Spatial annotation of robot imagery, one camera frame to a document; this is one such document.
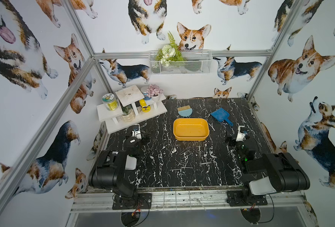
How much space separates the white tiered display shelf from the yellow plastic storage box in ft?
0.62

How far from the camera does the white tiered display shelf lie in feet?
3.10

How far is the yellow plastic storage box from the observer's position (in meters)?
0.99
